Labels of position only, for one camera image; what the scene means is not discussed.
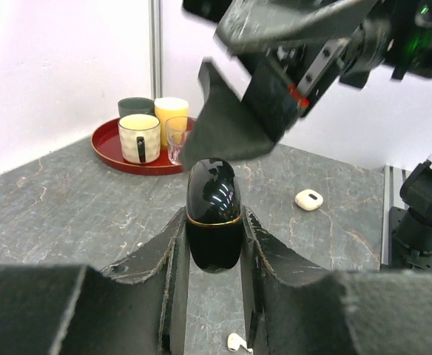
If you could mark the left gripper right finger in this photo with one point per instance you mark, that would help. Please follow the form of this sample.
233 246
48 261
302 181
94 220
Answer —
293 306

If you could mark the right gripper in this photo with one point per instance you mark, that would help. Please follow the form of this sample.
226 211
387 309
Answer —
323 41

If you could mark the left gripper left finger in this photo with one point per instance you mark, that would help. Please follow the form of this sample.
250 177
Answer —
132 306

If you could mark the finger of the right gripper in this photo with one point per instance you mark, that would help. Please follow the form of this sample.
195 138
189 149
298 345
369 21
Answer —
240 129

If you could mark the black earbud charging case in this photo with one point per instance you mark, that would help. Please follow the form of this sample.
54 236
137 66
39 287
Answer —
214 226

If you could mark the white earbud charging case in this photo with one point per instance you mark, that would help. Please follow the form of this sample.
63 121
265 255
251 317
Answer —
308 200

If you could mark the clear drinking glass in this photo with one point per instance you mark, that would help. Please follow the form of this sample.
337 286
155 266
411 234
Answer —
177 132

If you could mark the yellow mug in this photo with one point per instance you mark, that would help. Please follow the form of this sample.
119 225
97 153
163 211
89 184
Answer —
166 108

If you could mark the white earbud centre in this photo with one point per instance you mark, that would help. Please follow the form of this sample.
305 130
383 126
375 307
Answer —
235 342

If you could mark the dark green mug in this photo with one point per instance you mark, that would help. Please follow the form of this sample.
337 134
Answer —
135 105

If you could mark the red round tray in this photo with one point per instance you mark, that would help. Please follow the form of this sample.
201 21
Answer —
107 146

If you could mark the white mug black handle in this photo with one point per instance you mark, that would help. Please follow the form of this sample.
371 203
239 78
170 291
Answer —
140 138

